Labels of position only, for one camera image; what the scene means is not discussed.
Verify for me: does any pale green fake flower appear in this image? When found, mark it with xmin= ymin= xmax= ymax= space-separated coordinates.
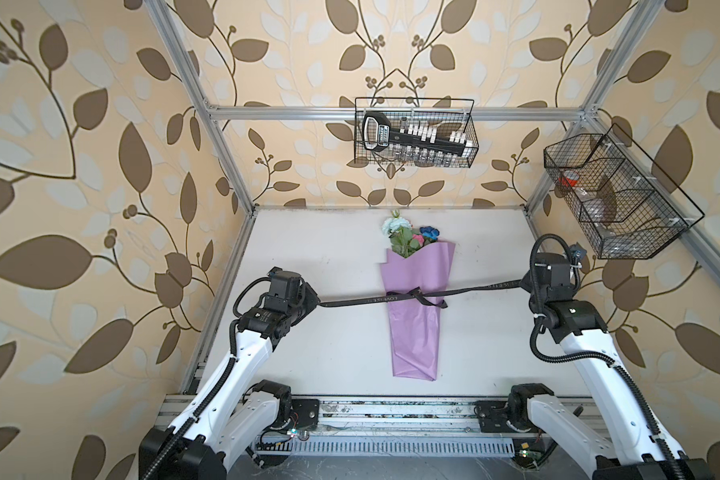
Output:
xmin=381 ymin=210 xmax=412 ymax=237

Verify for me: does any pink purple wrapping paper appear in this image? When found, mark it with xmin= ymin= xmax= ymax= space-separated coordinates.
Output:
xmin=380 ymin=242 xmax=455 ymax=381

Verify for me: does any blue fake rose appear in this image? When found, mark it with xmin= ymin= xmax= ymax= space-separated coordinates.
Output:
xmin=419 ymin=226 xmax=440 ymax=243

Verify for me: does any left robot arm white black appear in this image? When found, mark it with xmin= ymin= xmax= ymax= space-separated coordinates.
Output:
xmin=138 ymin=268 xmax=319 ymax=479

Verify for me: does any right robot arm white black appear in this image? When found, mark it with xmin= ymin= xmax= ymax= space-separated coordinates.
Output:
xmin=506 ymin=251 xmax=714 ymax=479

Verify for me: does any red capped clear bottle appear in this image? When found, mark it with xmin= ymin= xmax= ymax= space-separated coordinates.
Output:
xmin=556 ymin=171 xmax=613 ymax=225

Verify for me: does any black socket tool set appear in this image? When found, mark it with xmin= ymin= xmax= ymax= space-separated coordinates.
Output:
xmin=354 ymin=109 xmax=479 ymax=158

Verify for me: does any right black wire basket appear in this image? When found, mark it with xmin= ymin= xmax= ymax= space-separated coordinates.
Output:
xmin=544 ymin=124 xmax=705 ymax=260

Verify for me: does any black wire basket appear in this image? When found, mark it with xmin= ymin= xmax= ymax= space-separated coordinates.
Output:
xmin=353 ymin=96 xmax=480 ymax=169
xmin=544 ymin=124 xmax=705 ymax=260

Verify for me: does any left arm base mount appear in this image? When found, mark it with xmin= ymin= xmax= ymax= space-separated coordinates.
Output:
xmin=264 ymin=397 xmax=321 ymax=434

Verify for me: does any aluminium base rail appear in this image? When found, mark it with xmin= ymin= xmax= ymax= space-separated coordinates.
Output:
xmin=155 ymin=395 xmax=649 ymax=439

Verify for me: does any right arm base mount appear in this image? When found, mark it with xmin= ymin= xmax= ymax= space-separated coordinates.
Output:
xmin=474 ymin=397 xmax=543 ymax=435

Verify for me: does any back black wire basket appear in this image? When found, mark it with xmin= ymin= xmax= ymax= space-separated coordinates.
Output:
xmin=353 ymin=96 xmax=480 ymax=169

